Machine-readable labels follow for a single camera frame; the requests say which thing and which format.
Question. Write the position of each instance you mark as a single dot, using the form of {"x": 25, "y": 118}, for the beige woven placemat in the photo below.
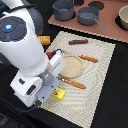
{"x": 79, "y": 105}

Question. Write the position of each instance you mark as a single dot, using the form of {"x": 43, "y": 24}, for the orange bread loaf toy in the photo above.
{"x": 45, "y": 40}

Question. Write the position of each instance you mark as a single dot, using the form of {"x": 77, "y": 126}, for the yellow butter box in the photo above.
{"x": 59, "y": 95}

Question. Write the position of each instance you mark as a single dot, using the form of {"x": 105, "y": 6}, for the black stove burner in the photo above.
{"x": 97, "y": 4}

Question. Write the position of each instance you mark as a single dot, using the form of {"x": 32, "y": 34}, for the fork with wooden handle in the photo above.
{"x": 73, "y": 83}

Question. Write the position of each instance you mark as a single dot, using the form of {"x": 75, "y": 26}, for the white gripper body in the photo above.
{"x": 37, "y": 74}

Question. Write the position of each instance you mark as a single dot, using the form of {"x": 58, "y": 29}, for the dark grey stock pot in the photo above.
{"x": 63, "y": 9}

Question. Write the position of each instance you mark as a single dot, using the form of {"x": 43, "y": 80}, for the knife with wooden handle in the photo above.
{"x": 88, "y": 58}

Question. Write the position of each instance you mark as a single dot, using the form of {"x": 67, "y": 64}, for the round wooden plate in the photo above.
{"x": 73, "y": 68}

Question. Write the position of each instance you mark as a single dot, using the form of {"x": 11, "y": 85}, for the grey pot with handle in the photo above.
{"x": 89, "y": 16}

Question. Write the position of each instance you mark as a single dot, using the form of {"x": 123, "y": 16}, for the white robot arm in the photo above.
{"x": 19, "y": 30}

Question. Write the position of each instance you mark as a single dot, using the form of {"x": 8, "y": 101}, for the beige bowl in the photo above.
{"x": 123, "y": 14}

